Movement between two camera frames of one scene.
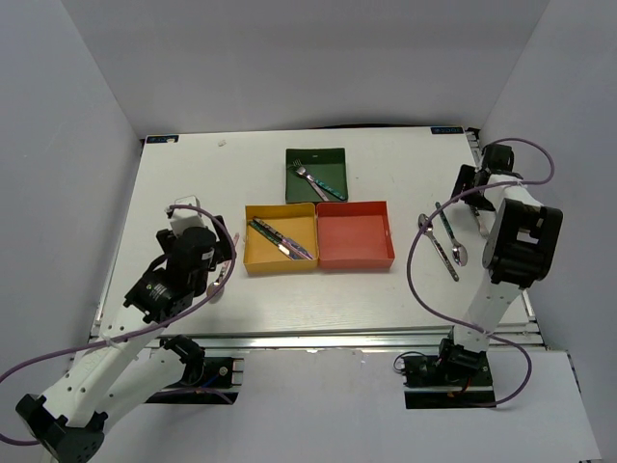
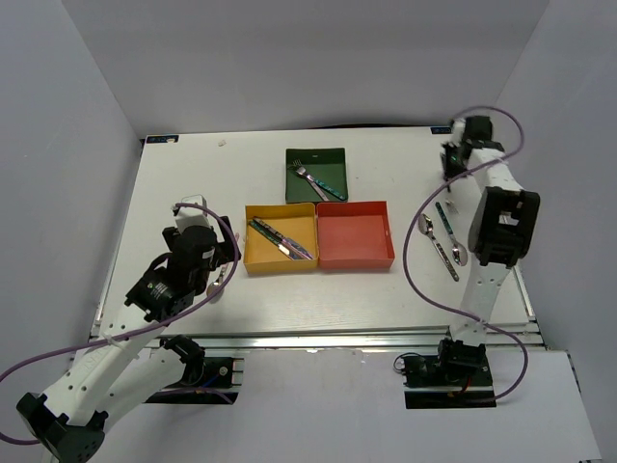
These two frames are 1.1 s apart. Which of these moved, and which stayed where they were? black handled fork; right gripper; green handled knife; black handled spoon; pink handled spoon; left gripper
Moved: right gripper; black handled fork
Stayed: black handled spoon; green handled knife; left gripper; pink handled spoon
